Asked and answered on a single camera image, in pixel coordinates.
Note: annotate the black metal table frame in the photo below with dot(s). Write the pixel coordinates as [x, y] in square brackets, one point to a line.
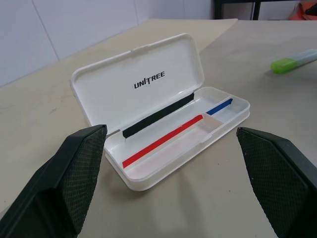
[237, 8]

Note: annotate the white Unitree pencil case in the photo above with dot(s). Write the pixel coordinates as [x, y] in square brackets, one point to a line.
[158, 114]

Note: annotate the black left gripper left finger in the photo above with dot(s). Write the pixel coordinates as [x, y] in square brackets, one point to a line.
[49, 183]

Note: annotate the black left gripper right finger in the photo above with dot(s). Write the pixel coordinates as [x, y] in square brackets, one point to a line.
[277, 181]

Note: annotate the green capped highlighter pen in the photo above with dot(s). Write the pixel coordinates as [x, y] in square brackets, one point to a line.
[292, 62]

